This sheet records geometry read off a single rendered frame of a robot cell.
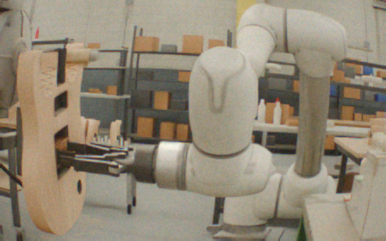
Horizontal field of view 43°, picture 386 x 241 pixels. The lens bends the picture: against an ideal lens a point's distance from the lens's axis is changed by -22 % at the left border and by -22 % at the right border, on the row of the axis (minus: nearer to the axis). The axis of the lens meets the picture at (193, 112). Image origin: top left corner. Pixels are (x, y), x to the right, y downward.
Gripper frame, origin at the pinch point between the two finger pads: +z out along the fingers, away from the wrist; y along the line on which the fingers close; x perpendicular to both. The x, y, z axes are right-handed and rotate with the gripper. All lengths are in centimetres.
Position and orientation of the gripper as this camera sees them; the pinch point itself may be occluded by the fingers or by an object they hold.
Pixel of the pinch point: (64, 152)
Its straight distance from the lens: 117.0
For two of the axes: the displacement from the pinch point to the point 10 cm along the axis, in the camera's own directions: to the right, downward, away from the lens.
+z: -9.9, -0.6, 1.3
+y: 1.4, -2.1, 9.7
